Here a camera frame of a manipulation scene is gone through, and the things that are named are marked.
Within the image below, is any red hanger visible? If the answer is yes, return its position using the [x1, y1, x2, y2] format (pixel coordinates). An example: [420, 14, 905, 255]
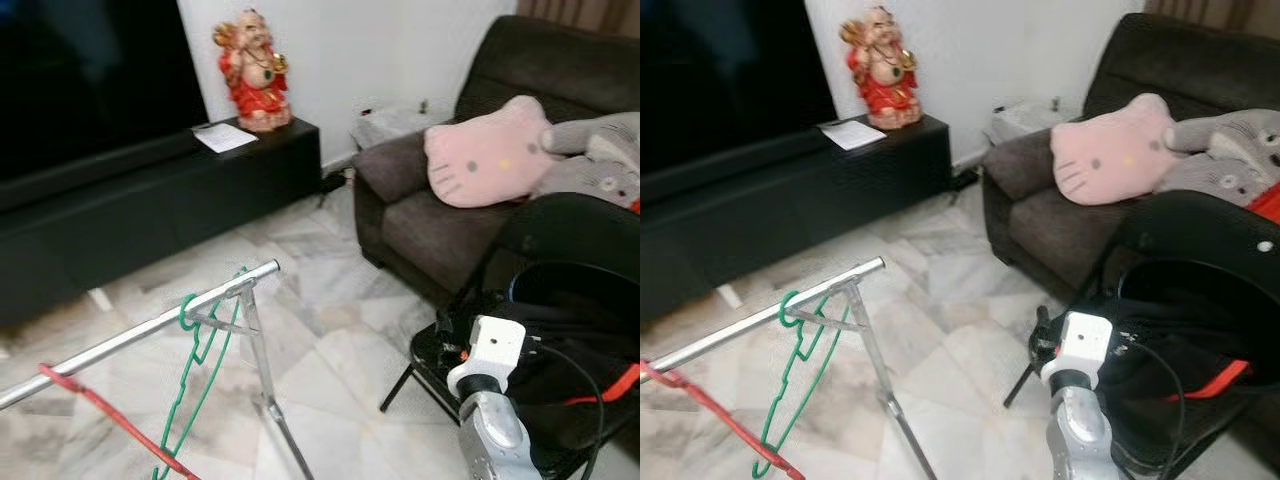
[640, 362, 806, 480]
[38, 363, 201, 480]

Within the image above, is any brown curtain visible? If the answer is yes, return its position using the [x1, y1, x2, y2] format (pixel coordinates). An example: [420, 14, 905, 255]
[515, 0, 641, 36]
[1145, 0, 1280, 36]

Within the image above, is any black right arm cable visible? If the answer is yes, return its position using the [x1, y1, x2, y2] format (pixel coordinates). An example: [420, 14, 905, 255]
[520, 335, 608, 480]
[1110, 335, 1188, 476]

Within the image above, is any grey plush toy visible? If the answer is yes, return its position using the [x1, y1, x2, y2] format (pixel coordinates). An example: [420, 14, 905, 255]
[1165, 108, 1280, 211]
[540, 112, 641, 213]

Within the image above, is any black television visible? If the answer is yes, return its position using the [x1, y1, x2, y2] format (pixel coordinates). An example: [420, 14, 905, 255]
[640, 0, 839, 181]
[0, 0, 209, 186]

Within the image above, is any grey marbled side table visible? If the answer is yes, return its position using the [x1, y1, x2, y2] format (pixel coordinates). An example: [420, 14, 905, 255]
[985, 100, 1086, 146]
[350, 103, 453, 151]

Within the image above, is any green hanger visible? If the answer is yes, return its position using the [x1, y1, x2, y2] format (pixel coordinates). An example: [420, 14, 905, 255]
[750, 285, 861, 480]
[150, 268, 251, 480]

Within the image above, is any black jersey with red collar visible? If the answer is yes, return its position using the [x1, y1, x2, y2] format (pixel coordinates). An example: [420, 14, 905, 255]
[480, 295, 641, 441]
[1095, 290, 1280, 441]

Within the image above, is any dark brown sofa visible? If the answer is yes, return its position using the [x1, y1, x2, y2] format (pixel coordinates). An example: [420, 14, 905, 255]
[980, 12, 1280, 301]
[352, 15, 641, 306]

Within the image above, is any red Buddha figurine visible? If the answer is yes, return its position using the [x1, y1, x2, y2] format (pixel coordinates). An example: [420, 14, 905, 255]
[840, 5, 923, 131]
[212, 8, 294, 133]

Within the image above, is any pink cat face cushion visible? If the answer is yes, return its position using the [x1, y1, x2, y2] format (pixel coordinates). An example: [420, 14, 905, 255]
[1050, 92, 1181, 206]
[423, 95, 556, 209]

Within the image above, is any black TV console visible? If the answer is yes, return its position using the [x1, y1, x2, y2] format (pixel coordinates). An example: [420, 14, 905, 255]
[0, 118, 323, 326]
[640, 113, 951, 321]

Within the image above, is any black soundbar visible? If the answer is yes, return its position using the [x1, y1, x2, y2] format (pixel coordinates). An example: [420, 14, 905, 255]
[0, 130, 206, 213]
[640, 125, 831, 206]

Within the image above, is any white paper sheet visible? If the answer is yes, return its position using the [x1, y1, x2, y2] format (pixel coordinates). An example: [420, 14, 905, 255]
[192, 122, 259, 154]
[820, 118, 888, 151]

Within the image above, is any silver metal clothes rack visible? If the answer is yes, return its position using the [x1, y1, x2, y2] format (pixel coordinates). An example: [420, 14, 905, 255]
[0, 258, 316, 480]
[640, 256, 941, 480]

